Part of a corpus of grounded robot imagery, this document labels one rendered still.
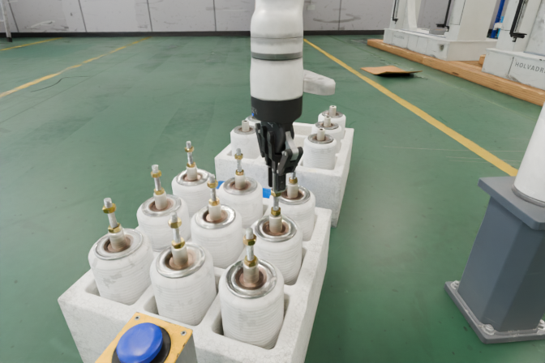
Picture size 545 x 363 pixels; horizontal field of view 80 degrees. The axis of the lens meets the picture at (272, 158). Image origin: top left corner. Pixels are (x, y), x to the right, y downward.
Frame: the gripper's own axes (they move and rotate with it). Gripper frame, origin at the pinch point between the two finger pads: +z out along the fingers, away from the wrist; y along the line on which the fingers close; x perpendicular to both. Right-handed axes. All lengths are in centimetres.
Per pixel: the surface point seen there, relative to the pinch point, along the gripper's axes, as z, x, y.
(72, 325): 23.1, -35.4, -5.5
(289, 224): 10.1, 2.5, 0.1
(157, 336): 2.4, -21.0, 19.0
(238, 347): 17.4, -11.9, 13.3
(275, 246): 10.7, -1.9, 3.7
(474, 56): 24, 296, -180
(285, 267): 15.2, -0.4, 4.5
